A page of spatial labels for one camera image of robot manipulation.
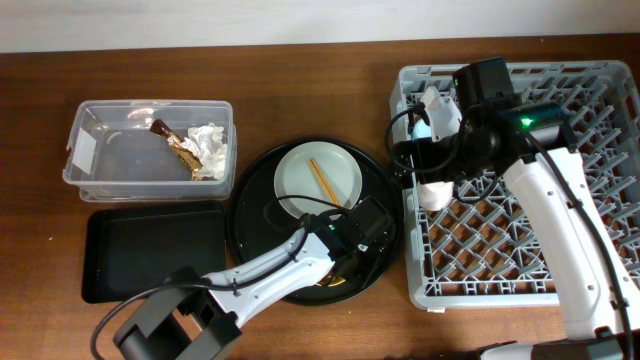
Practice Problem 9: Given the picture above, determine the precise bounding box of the light blue plastic cup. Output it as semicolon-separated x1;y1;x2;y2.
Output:
411;119;432;139

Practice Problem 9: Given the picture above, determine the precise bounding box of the pink plastic cup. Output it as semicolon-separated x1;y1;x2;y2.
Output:
416;182;454;211

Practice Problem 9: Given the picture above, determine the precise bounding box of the yellow bowl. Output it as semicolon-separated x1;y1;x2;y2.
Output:
316;273;346;287

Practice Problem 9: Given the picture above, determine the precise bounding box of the white tissue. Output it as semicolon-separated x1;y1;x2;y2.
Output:
180;123;228;180

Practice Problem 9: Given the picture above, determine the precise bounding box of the gold coffee sachet wrapper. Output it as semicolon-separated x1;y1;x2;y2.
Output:
150;119;203;181

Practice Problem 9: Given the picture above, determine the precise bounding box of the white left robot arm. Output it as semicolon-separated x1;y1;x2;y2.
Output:
89;225;386;359

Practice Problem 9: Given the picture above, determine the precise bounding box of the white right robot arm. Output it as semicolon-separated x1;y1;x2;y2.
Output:
385;101;639;359

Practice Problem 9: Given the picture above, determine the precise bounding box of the grey dishwasher rack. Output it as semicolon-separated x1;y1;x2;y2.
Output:
402;61;639;312

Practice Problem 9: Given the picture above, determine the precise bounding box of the clear plastic waste bin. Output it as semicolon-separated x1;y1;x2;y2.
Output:
62;99;237;202

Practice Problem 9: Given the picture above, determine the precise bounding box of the wooden chopstick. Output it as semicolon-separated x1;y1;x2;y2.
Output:
307;158;339;207
310;157;344;206

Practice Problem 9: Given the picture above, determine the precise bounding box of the grey round plate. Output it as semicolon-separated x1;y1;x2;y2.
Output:
274;141;363;209

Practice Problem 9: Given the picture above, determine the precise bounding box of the black round tray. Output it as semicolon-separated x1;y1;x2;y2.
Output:
226;137;403;306

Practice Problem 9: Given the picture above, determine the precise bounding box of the black rectangular tray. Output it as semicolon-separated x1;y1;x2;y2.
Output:
81;201;226;304

